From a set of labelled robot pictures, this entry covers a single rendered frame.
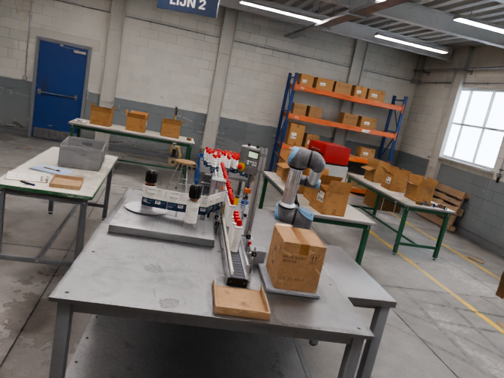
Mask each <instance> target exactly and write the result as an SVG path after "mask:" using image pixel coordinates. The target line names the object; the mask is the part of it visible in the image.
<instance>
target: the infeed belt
mask: <svg viewBox="0 0 504 378"><path fill-rule="evenodd" d="M222 227H223V236H224V241H225V246H226V255H227V260H228V266H229V274H230V277H231V278H237V279H243V280H246V278H245V273H244V269H243V265H242V260H241V256H240V253H239V250H238V253H233V252H230V254H231V258H232V266H233V271H234V272H233V274H231V272H230V264H229V258H228V253H227V245H226V240H225V235H224V226H223V225H222Z"/></svg>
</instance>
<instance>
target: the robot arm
mask: <svg viewBox="0 0 504 378"><path fill-rule="evenodd" d="M287 163H288V167H289V174H288V177H287V180H286V186H285V189H284V192H283V197H282V200H280V201H279V203H277V204H276V207H275V212H274V218H275V219H276V220H278V221H282V222H285V223H288V224H293V227H298V228H301V229H306V230H310V229H311V224H312V221H313V218H314V213H313V212H312V211H311V210H309V209H307V208H304V207H301V206H300V207H299V202H298V197H297V192H298V191H299V186H300V185H302V186H305V187H309V188H313V189H319V187H320V182H321V180H320V175H321V172H322V171H323V170H324V169H325V166H326V163H325V161H324V159H323V157H322V155H321V154H319V153H318V152H316V151H311V150H308V149H305V148H301V147H296V146H294V147H292V150H291V152H290V154H289V157H288V159H287ZM306 167H307V168H310V169H311V170H310V175H309V177H308V176H306V175H302V171H304V170H305V168H306Z"/></svg>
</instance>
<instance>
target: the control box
mask: <svg viewBox="0 0 504 378"><path fill-rule="evenodd" d="M249 149H250V150H253V151H255V152H259V157H258V160H255V159H253V158H249V157H248V152H249ZM260 156H261V148H259V149H257V148H256V147H254V146H250V147H249V146H248V145H242V146H241V152H240V156H239V160H238V165H239V164H241V165H242V169H238V168H237V171H239V172H242V173H247V174H250V175H252V176H256V175H257V171H258V165H259V161H260ZM247 159H248V160H251V161H256V162H258V164H257V167H254V166H249V165H246V162H247Z"/></svg>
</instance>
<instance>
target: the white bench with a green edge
mask: <svg viewBox="0 0 504 378"><path fill-rule="evenodd" d="M118 159H119V157H115V156H110V155H105V157H104V161H103V163H102V167H101V168H100V170H99V172H96V171H91V170H85V169H74V168H69V167H63V166H58V161H59V147H54V146H53V147H51V148H49V149H47V150H46V151H44V152H42V153H41V154H39V155H37V156H36V157H33V158H32V159H31V160H28V161H27V162H25V163H24V164H22V165H20V166H18V167H17V168H16V169H13V170H11V172H15V173H25V174H31V175H37V176H49V179H48V183H40V182H33V181H27V182H30V183H33V184H35V186H32V185H30V184H25V183H22V182H20V181H17V180H9V179H4V178H5V176H6V175H7V173H6V174H4V175H3V176H1V177H0V260H12V261H19V262H26V263H39V264H47V265H55V266H71V265H72V264H73V262H74V261H75V259H76V258H77V257H78V256H79V254H80V252H81V251H82V250H83V239H84V232H85V226H86V214H87V208H88V206H94V207H100V208H103V214H102V218H103V219H102V221H103V220H104V219H105V217H106V216H107V210H108V207H109V206H108V204H109V198H110V188H111V181H112V176H113V167H114V165H115V164H116V162H117V160H118ZM40 164H45V165H48V166H52V167H59V168H63V169H66V170H73V171H74V172H72V173H69V174H67V175H66V176H77V177H84V179H83V183H82V186H81V188H80V190H70V189H63V188H56V187H49V183H50V181H51V180H52V178H53V176H54V175H53V174H49V173H46V172H39V171H35V170H31V169H29V168H28V167H33V166H37V165H40ZM106 178H107V180H106V191H105V197H104V204H100V203H93V202H88V201H89V200H93V198H94V197H95V195H96V193H97V192H98V190H99V189H100V187H101V185H102V184H103V183H104V181H105V179H106ZM6 194H9V195H15V196H21V197H31V198H37V199H43V200H49V207H48V211H49V212H48V214H52V211H53V207H54V201H55V202H60V203H71V204H76V205H75V206H74V207H73V209H72V210H71V211H70V213H69V214H68V216H67V217H66V218H65V219H64V221H63V222H62V224H61V225H60V227H59V228H58V229H57V230H56V231H55V233H54V234H53V236H52V237H51V239H50V240H49V241H48V242H47V243H46V245H45V246H44V247H43V249H42V250H41V252H40V253H39V254H38V255H37V257H30V256H17V255H11V254H5V253H1V250H2V233H3V223H4V214H5V197H6ZM79 206H80V210H79V222H78V229H77V235H76V247H75V254H74V260H73V261H67V260H60V259H44V258H43V256H44V255H45V253H46V252H47V251H48V250H49V248H50V246H51V245H52V244H53V242H54V241H55V240H56V238H57V237H58V235H59V234H60V232H61V231H62V230H63V229H64V227H65V225H66V224H67V223H68V221H69V220H70V219H71V217H72V216H73V214H74V212H75V211H76V210H77V208H78V207H79Z"/></svg>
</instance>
